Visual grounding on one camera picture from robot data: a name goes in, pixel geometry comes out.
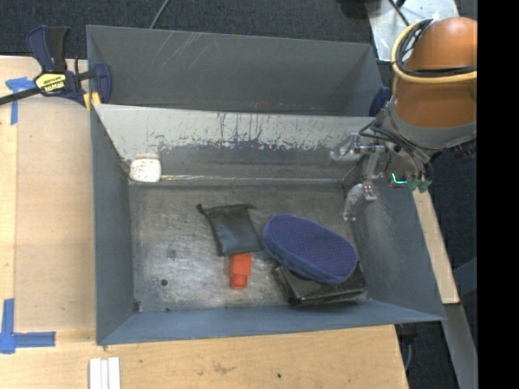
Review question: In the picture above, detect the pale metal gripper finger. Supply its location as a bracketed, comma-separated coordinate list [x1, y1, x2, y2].
[342, 181, 378, 222]
[329, 133, 365, 163]

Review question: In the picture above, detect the blue oval cushion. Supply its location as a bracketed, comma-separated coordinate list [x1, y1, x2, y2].
[261, 213, 359, 286]

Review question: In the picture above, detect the black flat box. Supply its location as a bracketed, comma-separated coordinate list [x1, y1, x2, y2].
[272, 262, 368, 306]

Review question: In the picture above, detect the black soft pouch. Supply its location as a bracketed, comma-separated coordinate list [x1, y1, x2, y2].
[195, 203, 264, 258]

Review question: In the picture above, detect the orange-red plastic bolt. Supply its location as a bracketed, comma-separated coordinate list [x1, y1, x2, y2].
[224, 253, 254, 290]

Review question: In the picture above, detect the grey metal bin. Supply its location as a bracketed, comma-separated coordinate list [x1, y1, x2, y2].
[84, 24, 448, 346]

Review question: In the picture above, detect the white rounded block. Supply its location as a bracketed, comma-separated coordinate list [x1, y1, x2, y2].
[128, 157, 163, 184]

